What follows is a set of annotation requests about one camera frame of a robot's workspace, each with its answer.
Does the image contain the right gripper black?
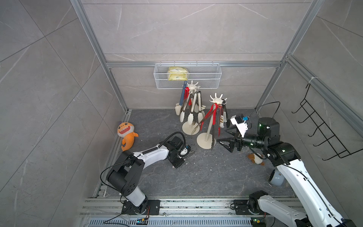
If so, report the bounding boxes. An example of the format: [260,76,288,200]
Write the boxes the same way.
[216,125,266,153]

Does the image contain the cream tongs yellow dots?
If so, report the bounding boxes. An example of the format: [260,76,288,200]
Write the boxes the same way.
[219,105,225,128]

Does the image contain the cream utensil stand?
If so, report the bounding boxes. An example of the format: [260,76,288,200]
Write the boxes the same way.
[194,93,227,149]
[180,81,200,135]

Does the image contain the red silicone tip tongs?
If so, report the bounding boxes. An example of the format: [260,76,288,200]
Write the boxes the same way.
[199,103,221,136]

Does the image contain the wide cream handle tongs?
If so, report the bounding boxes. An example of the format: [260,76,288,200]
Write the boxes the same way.
[198,91,205,123]

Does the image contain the black tip steel tongs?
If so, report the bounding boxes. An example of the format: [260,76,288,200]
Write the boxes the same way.
[222,98,231,128]

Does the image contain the blue handle cream tongs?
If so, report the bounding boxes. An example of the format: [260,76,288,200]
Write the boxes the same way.
[175,81,187,116]

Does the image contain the pink tip small tongs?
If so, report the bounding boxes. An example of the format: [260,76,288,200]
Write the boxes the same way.
[184,151,195,159]

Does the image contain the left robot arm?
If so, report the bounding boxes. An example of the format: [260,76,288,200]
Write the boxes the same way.
[100,131,191,214]

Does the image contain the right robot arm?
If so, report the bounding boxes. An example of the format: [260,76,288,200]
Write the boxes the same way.
[217,115,355,227]

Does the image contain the brown white small toy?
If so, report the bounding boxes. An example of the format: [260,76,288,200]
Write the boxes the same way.
[248,154,265,166]

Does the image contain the orange shark plush toy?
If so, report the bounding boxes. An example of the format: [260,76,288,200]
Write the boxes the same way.
[117,122,139,151]

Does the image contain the small grey round speaker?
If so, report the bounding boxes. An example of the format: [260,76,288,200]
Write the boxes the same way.
[268,169,285,187]

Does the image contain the yellow packet in basket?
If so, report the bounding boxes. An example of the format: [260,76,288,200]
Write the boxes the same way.
[167,67,189,81]

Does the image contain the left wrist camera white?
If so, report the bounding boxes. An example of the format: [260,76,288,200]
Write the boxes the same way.
[179,145,191,157]

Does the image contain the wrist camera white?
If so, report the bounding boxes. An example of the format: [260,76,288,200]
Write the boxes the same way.
[179,145,191,157]
[230,115,249,138]

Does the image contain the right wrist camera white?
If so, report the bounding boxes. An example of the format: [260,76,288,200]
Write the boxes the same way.
[230,115,249,138]

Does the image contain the white wire mesh basket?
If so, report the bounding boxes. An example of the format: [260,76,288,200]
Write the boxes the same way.
[154,63,222,89]

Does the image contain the black wall hook rack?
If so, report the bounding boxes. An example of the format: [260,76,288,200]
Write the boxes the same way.
[292,84,363,161]

